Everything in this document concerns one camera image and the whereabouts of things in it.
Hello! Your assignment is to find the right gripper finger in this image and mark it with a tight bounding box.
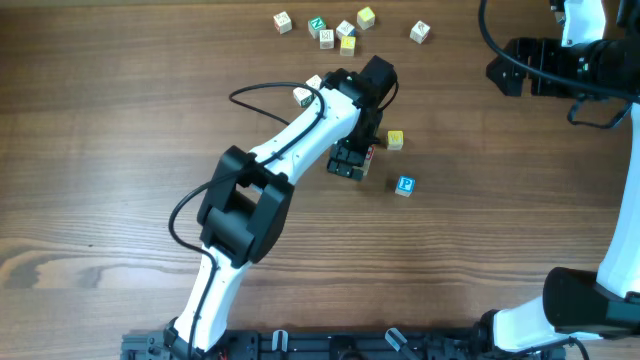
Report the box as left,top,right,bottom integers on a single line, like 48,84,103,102
486,69,523,97
487,37,528,72

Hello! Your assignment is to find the red letter I block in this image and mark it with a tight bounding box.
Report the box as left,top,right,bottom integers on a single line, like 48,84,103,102
365,145,375,161

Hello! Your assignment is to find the yellow block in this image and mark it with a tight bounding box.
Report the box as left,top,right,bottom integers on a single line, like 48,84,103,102
357,7,376,30
340,35,356,57
387,130,404,151

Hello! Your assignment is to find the blue letter P block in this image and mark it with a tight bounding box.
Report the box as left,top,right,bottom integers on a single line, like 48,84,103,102
395,176,416,197

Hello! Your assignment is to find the red letter A block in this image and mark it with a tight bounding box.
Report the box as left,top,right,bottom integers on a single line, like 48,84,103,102
360,159,371,177

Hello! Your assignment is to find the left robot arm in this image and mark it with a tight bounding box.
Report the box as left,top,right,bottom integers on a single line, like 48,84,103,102
164,56,399,359

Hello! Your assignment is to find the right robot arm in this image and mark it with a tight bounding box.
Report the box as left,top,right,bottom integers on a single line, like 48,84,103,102
478,0,639,357

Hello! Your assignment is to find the white block green side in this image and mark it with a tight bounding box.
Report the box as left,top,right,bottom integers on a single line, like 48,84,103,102
292,87,315,108

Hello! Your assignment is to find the white plain wooden block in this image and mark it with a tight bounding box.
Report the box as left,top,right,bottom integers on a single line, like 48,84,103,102
305,75,322,90

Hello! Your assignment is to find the white block far right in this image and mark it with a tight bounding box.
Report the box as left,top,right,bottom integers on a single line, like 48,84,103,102
410,20,431,44

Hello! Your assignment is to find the white block brown drawing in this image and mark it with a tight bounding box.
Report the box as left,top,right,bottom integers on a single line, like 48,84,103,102
319,29,335,50

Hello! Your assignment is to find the white block blue side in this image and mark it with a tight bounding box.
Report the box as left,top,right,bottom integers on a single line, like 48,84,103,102
335,20,356,40

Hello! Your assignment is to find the green N block top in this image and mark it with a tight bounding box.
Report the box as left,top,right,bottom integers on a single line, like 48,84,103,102
308,16,326,39

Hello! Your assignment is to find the white block red side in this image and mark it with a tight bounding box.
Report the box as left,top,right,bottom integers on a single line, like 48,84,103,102
273,11,293,34

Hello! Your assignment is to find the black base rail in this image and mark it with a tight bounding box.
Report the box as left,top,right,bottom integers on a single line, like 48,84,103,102
120,327,566,360

